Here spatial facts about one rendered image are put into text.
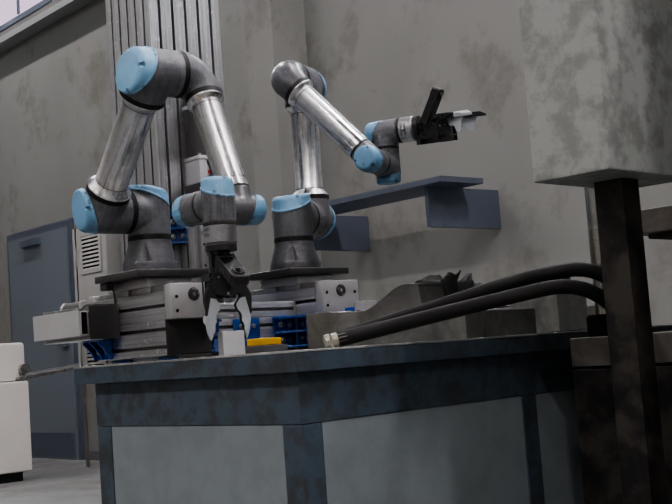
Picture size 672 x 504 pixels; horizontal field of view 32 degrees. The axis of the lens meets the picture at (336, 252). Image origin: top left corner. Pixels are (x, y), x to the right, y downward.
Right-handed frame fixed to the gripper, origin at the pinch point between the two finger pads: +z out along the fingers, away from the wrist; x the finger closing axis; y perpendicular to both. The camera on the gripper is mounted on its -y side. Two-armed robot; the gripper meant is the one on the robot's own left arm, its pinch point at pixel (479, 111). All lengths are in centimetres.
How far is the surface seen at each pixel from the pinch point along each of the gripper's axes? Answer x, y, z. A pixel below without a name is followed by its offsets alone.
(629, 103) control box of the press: 116, 10, 60
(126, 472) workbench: 132, 70, -46
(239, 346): 105, 50, -31
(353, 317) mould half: 75, 49, -16
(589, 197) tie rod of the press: 84, 27, 45
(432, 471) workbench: 121, 75, 16
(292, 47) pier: -393, -88, -234
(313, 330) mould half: 71, 52, -29
